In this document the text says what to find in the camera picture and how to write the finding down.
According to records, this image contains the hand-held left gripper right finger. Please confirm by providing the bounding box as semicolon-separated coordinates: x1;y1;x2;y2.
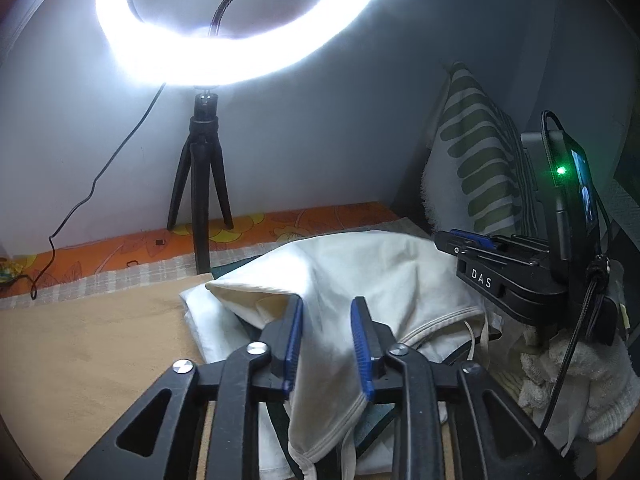
350;296;571;480

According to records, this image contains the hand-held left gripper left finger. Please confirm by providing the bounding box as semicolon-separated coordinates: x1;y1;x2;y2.
65;296;305;480

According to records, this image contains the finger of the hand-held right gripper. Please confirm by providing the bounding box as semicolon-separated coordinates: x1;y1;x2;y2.
494;233;549;252
433;228;502;259

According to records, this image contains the white tank top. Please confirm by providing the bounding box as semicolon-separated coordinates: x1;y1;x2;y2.
205;230;502;477

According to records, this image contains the person's right hand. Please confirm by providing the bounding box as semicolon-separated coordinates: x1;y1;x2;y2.
517;332;628;443

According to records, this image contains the green striped pillow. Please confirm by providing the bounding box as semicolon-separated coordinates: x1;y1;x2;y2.
422;62;538;238

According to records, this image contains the white folded garment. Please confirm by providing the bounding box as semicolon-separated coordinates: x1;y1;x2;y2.
179;280;301;480

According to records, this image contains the orange floral bed sheet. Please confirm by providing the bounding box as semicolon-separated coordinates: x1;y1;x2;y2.
0;202;416;311

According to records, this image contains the small black tripod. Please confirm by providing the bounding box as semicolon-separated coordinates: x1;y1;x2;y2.
166;85;235;275

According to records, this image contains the black gooseneck phone holder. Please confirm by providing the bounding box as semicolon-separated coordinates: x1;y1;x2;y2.
207;0;326;38

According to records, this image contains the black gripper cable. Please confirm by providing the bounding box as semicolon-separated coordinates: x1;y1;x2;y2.
537;109;616;436

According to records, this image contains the black ring light cable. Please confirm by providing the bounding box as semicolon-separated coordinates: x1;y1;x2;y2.
30;82;166;301

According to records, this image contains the white ring light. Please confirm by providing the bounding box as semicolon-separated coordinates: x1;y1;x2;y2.
95;0;386;86

